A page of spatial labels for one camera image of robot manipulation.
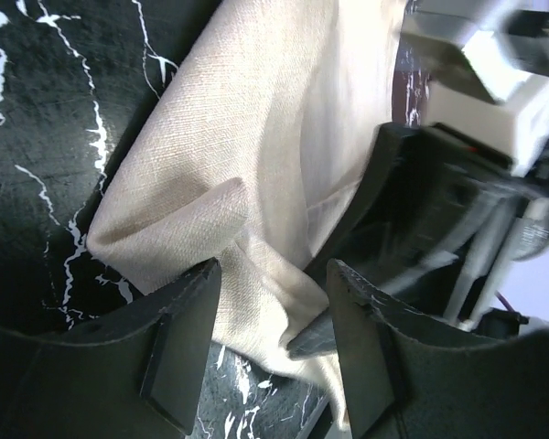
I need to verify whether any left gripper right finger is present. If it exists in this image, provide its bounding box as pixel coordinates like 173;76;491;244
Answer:
327;260;549;438

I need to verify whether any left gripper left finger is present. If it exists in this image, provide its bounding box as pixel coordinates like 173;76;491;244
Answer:
0;259;221;438

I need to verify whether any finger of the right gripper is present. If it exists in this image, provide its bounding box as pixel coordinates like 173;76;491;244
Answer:
286;315;337;359

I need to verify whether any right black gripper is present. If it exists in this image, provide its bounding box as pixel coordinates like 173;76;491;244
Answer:
304;122;544;320

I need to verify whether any beige cloth napkin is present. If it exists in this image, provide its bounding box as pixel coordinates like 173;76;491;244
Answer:
87;1;406;429

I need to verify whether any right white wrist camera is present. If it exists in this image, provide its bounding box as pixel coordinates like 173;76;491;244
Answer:
400;0;549;177

